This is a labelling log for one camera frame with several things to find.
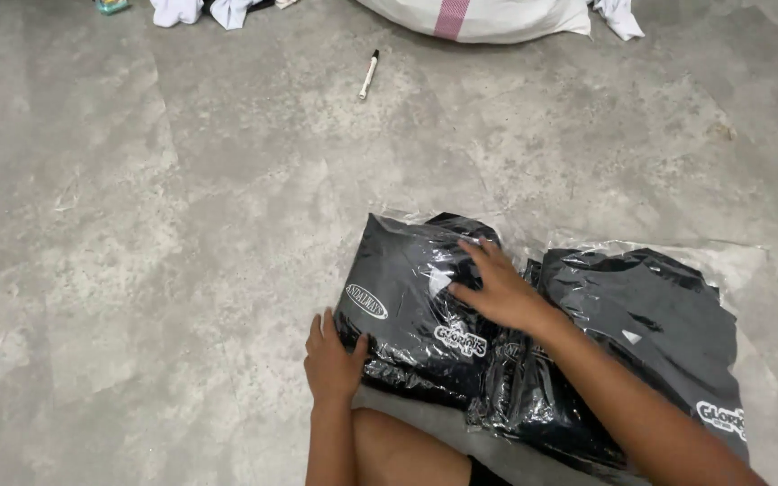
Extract person's right hand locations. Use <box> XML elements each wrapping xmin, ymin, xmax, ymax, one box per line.
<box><xmin>448</xmin><ymin>236</ymin><xmax>560</xmax><ymax>336</ymax></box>

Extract person's left hand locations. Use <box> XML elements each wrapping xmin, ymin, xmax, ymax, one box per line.
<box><xmin>304</xmin><ymin>308</ymin><xmax>371</xmax><ymax>406</ymax></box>

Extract black garment packet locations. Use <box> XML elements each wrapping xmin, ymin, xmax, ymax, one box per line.
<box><xmin>332</xmin><ymin>212</ymin><xmax>506</xmax><ymax>410</ymax></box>

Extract black garment in clear bag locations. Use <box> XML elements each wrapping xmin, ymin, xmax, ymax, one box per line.
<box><xmin>536</xmin><ymin>238</ymin><xmax>768</xmax><ymax>468</ymax></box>
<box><xmin>465</xmin><ymin>256</ymin><xmax>640</xmax><ymax>477</ymax></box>

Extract person's bare leg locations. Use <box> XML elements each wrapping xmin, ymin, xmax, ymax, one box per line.
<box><xmin>352</xmin><ymin>407</ymin><xmax>475</xmax><ymax>486</ymax></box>

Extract person's black shorts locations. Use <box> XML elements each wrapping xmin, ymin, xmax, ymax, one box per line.
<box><xmin>467</xmin><ymin>455</ymin><xmax>518</xmax><ymax>486</ymax></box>

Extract white marker with black cap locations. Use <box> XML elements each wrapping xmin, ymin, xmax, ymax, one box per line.
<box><xmin>358</xmin><ymin>49</ymin><xmax>381</xmax><ymax>101</ymax></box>

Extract white sack with pink stripe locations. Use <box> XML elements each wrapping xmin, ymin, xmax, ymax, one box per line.
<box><xmin>355</xmin><ymin>0</ymin><xmax>593</xmax><ymax>45</ymax></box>

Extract white cloth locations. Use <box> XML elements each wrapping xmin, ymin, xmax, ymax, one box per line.
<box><xmin>209</xmin><ymin>0</ymin><xmax>263</xmax><ymax>31</ymax></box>
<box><xmin>590</xmin><ymin>0</ymin><xmax>646</xmax><ymax>42</ymax></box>
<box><xmin>150</xmin><ymin>0</ymin><xmax>205</xmax><ymax>28</ymax></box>

